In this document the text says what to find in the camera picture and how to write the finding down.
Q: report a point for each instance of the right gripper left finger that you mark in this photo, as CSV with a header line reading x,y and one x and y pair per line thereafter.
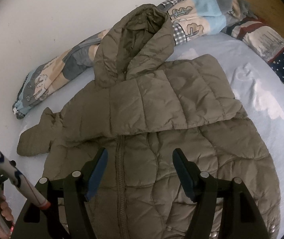
x,y
66,217

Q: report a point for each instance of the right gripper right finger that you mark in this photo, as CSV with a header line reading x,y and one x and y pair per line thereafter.
x,y
241,217

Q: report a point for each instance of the olive green quilted hooded jacket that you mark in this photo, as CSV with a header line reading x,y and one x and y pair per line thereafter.
x,y
141,107

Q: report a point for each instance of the white rod with red tip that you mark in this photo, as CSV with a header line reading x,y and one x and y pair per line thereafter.
x,y
22,184

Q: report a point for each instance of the light blue cloud bed sheet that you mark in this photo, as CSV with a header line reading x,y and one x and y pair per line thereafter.
x,y
253,82

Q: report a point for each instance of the navy starred striped pillow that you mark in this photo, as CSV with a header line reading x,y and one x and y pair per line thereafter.
x,y
263,40

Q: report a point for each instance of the colourful patchwork rolled quilt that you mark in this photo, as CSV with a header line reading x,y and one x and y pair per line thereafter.
x,y
190,19

